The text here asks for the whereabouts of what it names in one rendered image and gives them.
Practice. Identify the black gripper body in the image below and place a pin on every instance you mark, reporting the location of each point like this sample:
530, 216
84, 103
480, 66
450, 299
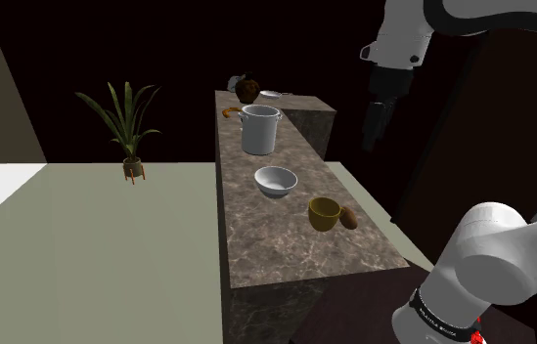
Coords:
391, 82

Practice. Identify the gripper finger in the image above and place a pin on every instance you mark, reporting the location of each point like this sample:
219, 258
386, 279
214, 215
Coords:
386, 114
370, 128

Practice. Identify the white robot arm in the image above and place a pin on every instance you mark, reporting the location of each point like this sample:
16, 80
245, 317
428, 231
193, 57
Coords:
487, 257

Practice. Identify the brown potato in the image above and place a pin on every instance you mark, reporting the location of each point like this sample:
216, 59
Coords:
349, 218

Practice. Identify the yellow cup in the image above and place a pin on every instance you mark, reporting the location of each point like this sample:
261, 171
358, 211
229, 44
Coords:
324, 215

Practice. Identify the white flat pan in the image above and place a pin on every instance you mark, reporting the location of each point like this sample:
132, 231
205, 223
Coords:
271, 94

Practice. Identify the white bowl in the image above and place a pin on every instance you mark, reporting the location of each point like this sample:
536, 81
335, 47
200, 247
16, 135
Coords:
275, 181

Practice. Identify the white stock pot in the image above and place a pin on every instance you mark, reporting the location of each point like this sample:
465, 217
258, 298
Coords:
259, 132

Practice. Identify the dark brown round jug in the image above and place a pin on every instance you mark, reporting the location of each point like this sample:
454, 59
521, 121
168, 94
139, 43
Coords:
247, 90

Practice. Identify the grey kettle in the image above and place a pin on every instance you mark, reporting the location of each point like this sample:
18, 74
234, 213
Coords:
233, 84

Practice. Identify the dark robot stand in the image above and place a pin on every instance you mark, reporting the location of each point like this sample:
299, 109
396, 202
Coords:
358, 309

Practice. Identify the green potted plant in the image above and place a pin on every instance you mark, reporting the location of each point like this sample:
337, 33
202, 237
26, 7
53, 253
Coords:
127, 125

